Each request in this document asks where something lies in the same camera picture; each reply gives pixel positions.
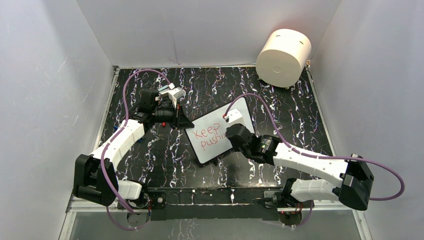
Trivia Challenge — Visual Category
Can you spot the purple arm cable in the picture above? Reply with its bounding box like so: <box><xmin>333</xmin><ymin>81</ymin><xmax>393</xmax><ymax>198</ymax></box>
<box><xmin>223</xmin><ymin>93</ymin><xmax>406</xmax><ymax>229</ymax></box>
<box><xmin>99</xmin><ymin>68</ymin><xmax>171</xmax><ymax>231</ymax></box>

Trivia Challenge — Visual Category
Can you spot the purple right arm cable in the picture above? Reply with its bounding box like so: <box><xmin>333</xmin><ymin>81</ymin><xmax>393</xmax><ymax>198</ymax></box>
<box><xmin>223</xmin><ymin>93</ymin><xmax>406</xmax><ymax>229</ymax></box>

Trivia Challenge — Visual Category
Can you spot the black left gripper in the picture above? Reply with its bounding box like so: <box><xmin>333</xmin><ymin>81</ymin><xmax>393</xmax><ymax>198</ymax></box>
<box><xmin>153</xmin><ymin>102</ymin><xmax>195</xmax><ymax>131</ymax></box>

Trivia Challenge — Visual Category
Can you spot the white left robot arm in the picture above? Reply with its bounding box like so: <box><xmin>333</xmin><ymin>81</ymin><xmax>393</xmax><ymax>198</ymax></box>
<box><xmin>72</xmin><ymin>85</ymin><xmax>195</xmax><ymax>210</ymax></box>

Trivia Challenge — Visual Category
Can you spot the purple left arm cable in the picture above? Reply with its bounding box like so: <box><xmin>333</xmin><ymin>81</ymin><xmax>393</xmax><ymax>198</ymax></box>
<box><xmin>99</xmin><ymin>68</ymin><xmax>171</xmax><ymax>231</ymax></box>

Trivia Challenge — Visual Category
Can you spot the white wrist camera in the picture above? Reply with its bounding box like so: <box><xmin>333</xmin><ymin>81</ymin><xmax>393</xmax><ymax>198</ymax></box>
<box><xmin>159</xmin><ymin>83</ymin><xmax>185</xmax><ymax>108</ymax></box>
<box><xmin>222</xmin><ymin>108</ymin><xmax>246</xmax><ymax>127</ymax></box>

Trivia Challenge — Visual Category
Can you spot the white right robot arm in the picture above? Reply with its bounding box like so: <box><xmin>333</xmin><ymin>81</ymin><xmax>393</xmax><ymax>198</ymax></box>
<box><xmin>225</xmin><ymin>123</ymin><xmax>374</xmax><ymax>211</ymax></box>

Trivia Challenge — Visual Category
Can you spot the black framed whiteboard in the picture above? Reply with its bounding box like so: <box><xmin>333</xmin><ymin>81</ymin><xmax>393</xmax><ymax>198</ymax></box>
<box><xmin>184</xmin><ymin>96</ymin><xmax>257</xmax><ymax>166</ymax></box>

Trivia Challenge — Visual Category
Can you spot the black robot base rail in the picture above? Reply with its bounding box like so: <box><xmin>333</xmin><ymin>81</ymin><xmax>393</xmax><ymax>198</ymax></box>
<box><xmin>142</xmin><ymin>187</ymin><xmax>304</xmax><ymax>222</ymax></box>

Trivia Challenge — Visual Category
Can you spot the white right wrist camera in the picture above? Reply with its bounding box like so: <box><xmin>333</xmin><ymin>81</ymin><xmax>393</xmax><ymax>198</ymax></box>
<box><xmin>222</xmin><ymin>108</ymin><xmax>246</xmax><ymax>127</ymax></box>

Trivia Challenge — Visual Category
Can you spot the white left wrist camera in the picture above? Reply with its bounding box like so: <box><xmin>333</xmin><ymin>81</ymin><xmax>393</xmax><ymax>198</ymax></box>
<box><xmin>159</xmin><ymin>83</ymin><xmax>185</xmax><ymax>108</ymax></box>

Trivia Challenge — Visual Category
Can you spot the cream cylindrical container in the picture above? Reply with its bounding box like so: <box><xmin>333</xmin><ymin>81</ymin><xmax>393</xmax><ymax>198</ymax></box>
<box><xmin>255</xmin><ymin>28</ymin><xmax>312</xmax><ymax>88</ymax></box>

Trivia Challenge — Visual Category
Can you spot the teal and cream eraser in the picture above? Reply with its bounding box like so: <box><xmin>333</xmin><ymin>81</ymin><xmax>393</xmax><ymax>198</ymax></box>
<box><xmin>158</xmin><ymin>85</ymin><xmax>171</xmax><ymax>95</ymax></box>

